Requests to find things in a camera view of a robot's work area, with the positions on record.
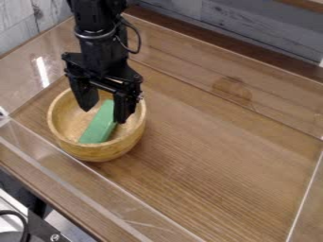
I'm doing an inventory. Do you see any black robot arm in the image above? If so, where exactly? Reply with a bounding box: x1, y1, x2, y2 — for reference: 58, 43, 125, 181
61, 0, 142, 124

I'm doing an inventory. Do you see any brown wooden bowl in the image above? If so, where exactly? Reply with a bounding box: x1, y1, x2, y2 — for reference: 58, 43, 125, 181
46, 89, 148, 163

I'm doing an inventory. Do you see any green rectangular block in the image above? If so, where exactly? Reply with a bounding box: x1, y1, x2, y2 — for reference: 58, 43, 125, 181
78, 99, 116, 144

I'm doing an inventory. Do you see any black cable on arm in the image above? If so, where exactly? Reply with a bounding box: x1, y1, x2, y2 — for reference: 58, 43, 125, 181
113, 16, 142, 55

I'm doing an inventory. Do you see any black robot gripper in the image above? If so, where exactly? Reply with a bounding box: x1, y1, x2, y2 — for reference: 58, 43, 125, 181
61, 33, 142, 124

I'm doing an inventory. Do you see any black metal table bracket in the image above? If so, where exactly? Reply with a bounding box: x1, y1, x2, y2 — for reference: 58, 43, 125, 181
26, 211, 72, 242

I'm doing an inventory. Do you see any black cable bottom left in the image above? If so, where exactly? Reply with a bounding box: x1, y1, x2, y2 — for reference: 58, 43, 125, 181
0, 209, 30, 242

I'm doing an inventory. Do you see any clear acrylic front wall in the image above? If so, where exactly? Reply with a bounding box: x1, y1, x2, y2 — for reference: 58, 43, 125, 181
0, 118, 205, 242

